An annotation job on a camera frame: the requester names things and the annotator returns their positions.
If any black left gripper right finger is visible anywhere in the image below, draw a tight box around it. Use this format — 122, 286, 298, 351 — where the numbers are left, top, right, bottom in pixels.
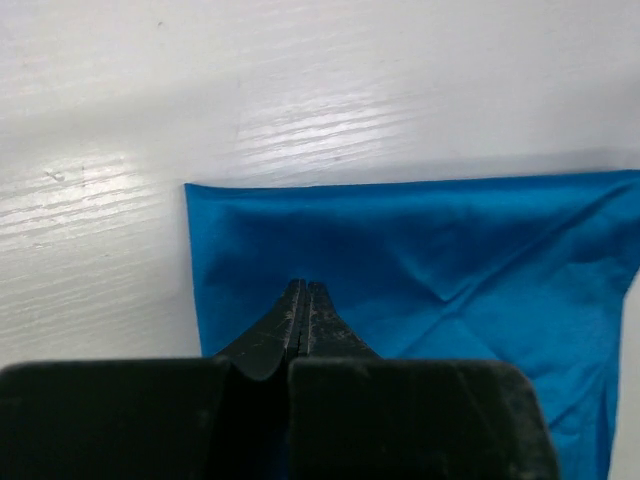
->
288, 282, 560, 479

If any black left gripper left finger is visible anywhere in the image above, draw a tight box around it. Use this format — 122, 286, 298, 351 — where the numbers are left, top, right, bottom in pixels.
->
1, 280, 305, 479

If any blue satin napkin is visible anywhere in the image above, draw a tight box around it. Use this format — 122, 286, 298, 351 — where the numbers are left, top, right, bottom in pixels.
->
185, 171, 639, 479

